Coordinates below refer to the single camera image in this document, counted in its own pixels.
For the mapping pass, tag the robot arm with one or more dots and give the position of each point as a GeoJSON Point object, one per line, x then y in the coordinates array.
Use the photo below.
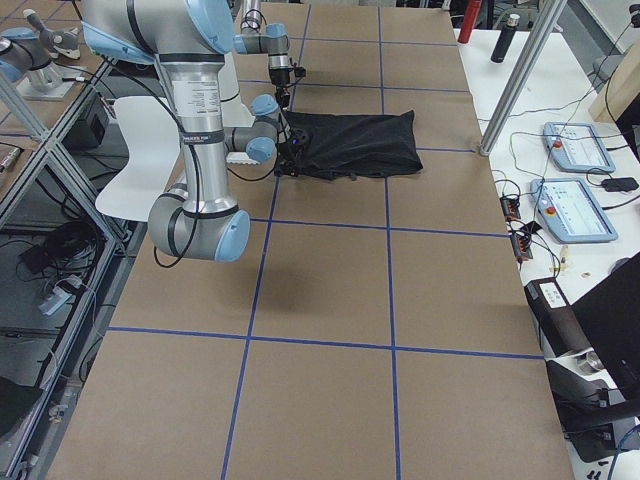
{"type": "Point", "coordinates": [257, 36]}
{"type": "Point", "coordinates": [188, 43]}

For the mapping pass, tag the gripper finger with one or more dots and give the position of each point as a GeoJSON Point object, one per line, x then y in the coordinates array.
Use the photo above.
{"type": "Point", "coordinates": [283, 98]}

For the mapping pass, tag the white curved plastic sheet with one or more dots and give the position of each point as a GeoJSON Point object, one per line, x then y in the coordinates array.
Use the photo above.
{"type": "Point", "coordinates": [152, 140]}

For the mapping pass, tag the black cylinder bottle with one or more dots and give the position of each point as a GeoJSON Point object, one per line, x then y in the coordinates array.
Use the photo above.
{"type": "Point", "coordinates": [505, 38]}

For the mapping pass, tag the upper teach pendant tablet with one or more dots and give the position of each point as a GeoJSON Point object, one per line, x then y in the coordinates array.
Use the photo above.
{"type": "Point", "coordinates": [577, 147]}

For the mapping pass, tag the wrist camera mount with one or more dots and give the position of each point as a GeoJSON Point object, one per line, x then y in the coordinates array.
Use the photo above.
{"type": "Point", "coordinates": [299, 72]}

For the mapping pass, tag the lower teach pendant tablet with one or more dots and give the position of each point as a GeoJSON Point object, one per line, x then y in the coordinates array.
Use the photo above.
{"type": "Point", "coordinates": [569, 211]}

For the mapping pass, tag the black printer device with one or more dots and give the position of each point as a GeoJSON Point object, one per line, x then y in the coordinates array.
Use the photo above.
{"type": "Point", "coordinates": [605, 322]}

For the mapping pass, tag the aluminium frame post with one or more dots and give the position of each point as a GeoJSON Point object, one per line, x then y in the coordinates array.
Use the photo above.
{"type": "Point", "coordinates": [524, 65]}

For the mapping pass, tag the teach pendant tablet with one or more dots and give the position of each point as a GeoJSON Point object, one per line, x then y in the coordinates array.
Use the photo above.
{"type": "Point", "coordinates": [569, 211]}
{"type": "Point", "coordinates": [577, 147]}

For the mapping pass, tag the black graphic t-shirt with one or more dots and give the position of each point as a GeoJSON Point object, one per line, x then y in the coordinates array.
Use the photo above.
{"type": "Point", "coordinates": [373, 146]}

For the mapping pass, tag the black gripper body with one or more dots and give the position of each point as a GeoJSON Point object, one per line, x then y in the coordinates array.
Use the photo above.
{"type": "Point", "coordinates": [291, 150]}
{"type": "Point", "coordinates": [280, 79]}

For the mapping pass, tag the red cylinder bottle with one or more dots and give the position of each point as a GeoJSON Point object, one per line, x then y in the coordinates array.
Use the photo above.
{"type": "Point", "coordinates": [469, 20]}

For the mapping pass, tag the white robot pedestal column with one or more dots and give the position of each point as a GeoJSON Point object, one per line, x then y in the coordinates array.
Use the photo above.
{"type": "Point", "coordinates": [238, 121]}

